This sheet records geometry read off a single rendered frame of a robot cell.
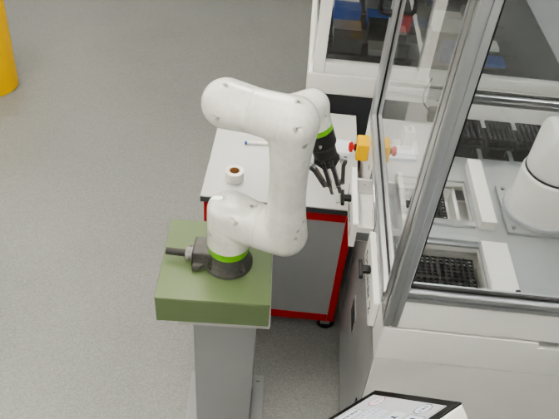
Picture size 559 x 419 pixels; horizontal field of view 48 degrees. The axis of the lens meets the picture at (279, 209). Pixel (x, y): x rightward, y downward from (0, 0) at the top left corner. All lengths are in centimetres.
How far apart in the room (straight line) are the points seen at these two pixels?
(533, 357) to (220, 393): 107
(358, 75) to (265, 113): 138
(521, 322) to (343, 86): 143
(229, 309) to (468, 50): 102
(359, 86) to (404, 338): 135
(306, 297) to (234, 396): 57
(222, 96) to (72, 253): 190
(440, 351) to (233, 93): 90
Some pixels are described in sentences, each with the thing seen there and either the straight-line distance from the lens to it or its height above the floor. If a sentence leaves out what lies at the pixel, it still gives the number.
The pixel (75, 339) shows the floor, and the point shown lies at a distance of 287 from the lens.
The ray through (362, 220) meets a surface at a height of 84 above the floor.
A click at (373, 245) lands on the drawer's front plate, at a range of 193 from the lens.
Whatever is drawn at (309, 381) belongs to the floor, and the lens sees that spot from 271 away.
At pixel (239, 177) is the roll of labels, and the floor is 79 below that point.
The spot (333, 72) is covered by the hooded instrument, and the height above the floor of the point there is 91.
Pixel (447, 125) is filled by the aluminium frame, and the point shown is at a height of 159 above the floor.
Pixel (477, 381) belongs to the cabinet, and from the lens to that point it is 196.
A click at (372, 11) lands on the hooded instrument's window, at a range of 266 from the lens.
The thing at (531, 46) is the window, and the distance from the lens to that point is 125.
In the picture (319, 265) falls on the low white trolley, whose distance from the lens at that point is 251.
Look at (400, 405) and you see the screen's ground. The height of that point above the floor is 109.
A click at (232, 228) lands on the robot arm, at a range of 172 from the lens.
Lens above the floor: 228
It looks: 42 degrees down
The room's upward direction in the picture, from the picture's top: 5 degrees clockwise
